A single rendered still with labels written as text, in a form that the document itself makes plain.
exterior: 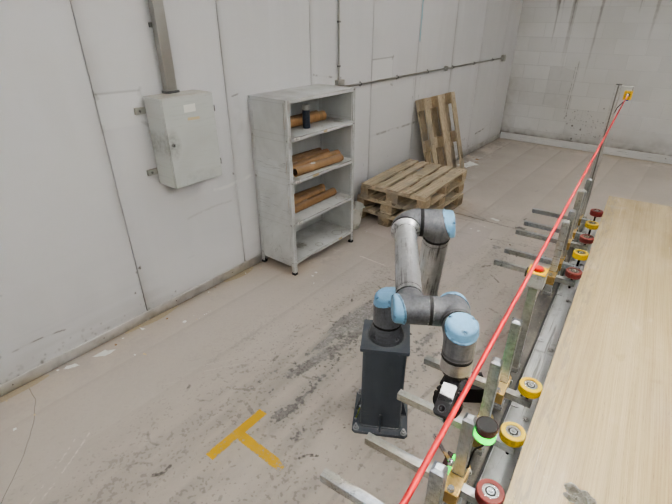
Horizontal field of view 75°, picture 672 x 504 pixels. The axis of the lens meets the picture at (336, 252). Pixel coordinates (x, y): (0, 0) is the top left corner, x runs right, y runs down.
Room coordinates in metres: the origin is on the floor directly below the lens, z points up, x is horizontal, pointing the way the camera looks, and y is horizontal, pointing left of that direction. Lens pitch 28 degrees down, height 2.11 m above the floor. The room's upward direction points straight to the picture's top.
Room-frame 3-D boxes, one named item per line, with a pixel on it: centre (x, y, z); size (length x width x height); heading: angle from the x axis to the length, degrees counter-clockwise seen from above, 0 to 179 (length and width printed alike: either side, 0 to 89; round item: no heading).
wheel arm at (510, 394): (1.31, -0.56, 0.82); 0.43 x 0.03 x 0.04; 56
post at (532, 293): (1.51, -0.81, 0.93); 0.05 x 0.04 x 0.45; 146
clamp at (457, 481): (0.86, -0.37, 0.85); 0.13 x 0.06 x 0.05; 146
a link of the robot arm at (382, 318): (1.87, -0.28, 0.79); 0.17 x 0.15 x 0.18; 84
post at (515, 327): (1.29, -0.66, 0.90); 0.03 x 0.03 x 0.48; 56
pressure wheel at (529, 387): (1.20, -0.73, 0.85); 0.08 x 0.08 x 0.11
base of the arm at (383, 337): (1.87, -0.27, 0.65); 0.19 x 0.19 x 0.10
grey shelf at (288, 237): (3.96, 0.27, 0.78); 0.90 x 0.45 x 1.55; 142
